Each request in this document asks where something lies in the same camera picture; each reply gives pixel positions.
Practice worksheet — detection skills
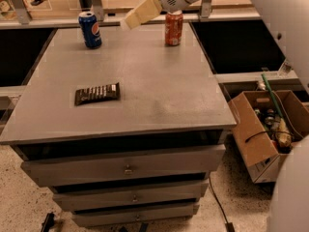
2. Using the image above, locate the metal railing frame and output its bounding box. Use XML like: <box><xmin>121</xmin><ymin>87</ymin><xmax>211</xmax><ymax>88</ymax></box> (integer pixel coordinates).
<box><xmin>0</xmin><ymin>0</ymin><xmax>260</xmax><ymax>30</ymax></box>

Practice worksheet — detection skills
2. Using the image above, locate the black clamp on floor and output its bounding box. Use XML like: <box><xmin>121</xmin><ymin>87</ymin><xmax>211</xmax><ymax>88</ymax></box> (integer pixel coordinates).
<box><xmin>41</xmin><ymin>213</ymin><xmax>55</xmax><ymax>232</ymax></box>

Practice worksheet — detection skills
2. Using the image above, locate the green stick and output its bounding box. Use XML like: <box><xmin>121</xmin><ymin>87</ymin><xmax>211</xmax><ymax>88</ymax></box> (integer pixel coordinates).
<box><xmin>261</xmin><ymin>73</ymin><xmax>283</xmax><ymax>119</ymax></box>

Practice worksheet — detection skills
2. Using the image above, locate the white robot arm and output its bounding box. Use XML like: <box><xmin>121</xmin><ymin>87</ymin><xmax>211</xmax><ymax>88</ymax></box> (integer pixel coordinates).
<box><xmin>121</xmin><ymin>0</ymin><xmax>309</xmax><ymax>232</ymax></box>

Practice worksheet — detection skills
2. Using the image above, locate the blue pepsi can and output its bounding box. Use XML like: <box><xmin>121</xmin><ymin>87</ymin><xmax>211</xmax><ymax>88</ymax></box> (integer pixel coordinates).
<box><xmin>78</xmin><ymin>11</ymin><xmax>101</xmax><ymax>48</ymax></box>

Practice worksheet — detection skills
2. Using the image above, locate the small black shelf object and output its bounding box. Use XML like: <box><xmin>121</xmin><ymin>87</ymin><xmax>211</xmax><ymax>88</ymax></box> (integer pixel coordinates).
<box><xmin>31</xmin><ymin>0</ymin><xmax>45</xmax><ymax>6</ymax></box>

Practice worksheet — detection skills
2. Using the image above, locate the cardboard box with clutter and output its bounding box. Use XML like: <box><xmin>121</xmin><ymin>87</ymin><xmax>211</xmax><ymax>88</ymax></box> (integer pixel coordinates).
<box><xmin>229</xmin><ymin>90</ymin><xmax>309</xmax><ymax>184</ymax></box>

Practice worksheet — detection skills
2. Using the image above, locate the black floor cable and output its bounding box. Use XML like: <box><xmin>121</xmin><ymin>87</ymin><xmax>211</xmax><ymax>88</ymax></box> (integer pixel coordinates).
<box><xmin>207</xmin><ymin>174</ymin><xmax>236</xmax><ymax>232</ymax></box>

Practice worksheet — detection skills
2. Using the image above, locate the dark rxbar chocolate bar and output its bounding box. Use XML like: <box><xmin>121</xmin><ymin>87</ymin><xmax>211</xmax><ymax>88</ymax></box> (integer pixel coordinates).
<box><xmin>74</xmin><ymin>83</ymin><xmax>120</xmax><ymax>106</ymax></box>

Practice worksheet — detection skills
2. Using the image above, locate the grey drawer cabinet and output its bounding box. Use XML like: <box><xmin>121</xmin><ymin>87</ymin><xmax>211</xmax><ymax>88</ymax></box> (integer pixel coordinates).
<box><xmin>1</xmin><ymin>24</ymin><xmax>236</xmax><ymax>227</ymax></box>

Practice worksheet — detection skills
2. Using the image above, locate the orange soda can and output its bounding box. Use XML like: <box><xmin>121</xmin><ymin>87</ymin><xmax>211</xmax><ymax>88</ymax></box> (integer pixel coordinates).
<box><xmin>165</xmin><ymin>11</ymin><xmax>183</xmax><ymax>46</ymax></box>

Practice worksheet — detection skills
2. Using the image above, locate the clear plastic water bottle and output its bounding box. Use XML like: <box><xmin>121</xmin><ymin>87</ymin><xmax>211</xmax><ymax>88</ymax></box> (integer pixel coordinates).
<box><xmin>278</xmin><ymin>60</ymin><xmax>292</xmax><ymax>77</ymax></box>

